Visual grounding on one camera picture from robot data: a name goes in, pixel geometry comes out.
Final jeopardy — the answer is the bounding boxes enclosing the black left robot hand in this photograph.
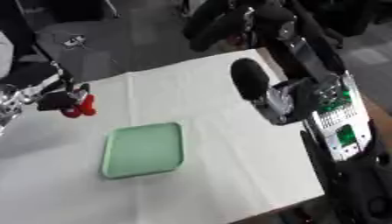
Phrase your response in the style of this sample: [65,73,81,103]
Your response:
[35,82,94,112]

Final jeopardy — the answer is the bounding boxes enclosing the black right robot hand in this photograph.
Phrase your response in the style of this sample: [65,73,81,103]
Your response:
[182,0,349,127]

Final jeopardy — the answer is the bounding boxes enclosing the red toy fruit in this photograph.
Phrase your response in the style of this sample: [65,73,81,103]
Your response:
[59,94,100,119]

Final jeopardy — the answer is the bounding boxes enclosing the green square tray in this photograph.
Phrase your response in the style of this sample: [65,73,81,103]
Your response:
[99,122,186,180]

